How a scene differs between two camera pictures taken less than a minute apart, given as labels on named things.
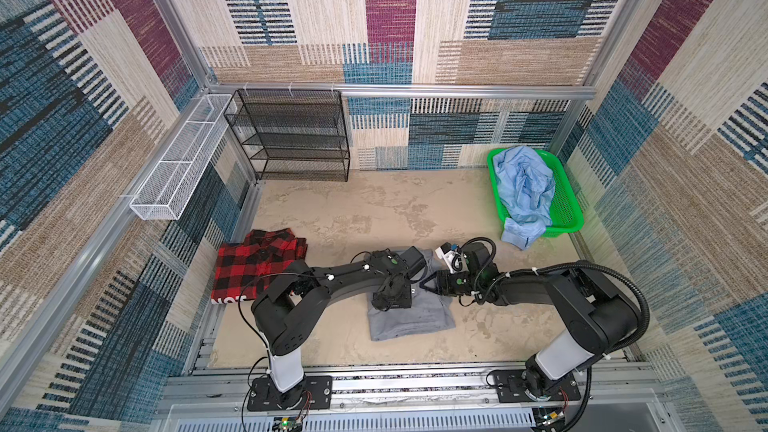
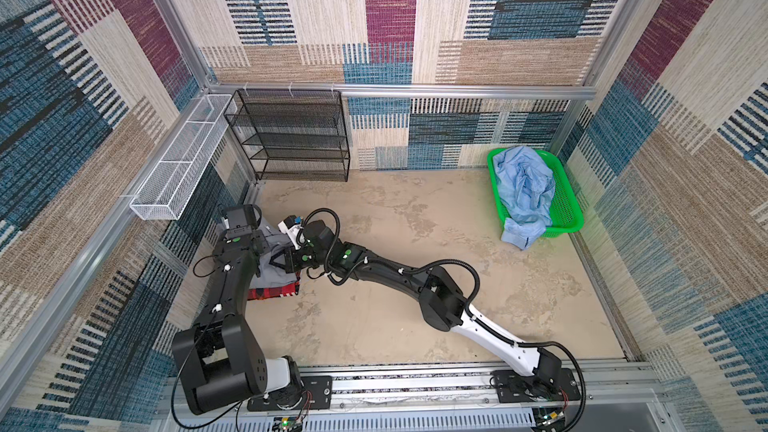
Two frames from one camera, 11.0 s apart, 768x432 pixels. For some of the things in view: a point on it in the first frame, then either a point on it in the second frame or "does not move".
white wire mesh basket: x=164 y=191 does not move
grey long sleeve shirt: x=430 y=310 to x=269 y=275
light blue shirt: x=526 y=181 does not move
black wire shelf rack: x=292 y=134 does not move
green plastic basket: x=566 y=216 does not move
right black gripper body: x=455 y=284 to x=297 y=260
